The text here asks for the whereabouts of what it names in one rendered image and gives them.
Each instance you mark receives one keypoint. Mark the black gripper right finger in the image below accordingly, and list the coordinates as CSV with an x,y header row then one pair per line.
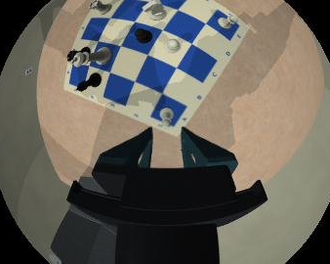
x,y
204,152

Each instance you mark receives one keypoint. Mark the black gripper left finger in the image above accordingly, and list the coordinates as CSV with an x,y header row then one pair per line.
x,y
129,152

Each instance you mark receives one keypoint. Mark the blue and cream chessboard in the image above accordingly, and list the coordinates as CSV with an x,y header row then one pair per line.
x,y
142,79

